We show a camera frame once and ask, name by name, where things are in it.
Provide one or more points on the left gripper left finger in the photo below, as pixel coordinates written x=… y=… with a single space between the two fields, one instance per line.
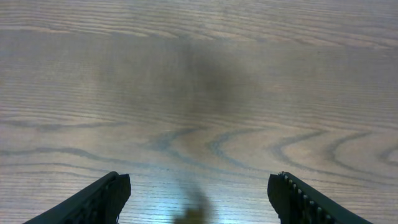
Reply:
x=99 y=203

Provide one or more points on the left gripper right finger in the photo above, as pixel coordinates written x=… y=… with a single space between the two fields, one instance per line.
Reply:
x=296 y=202

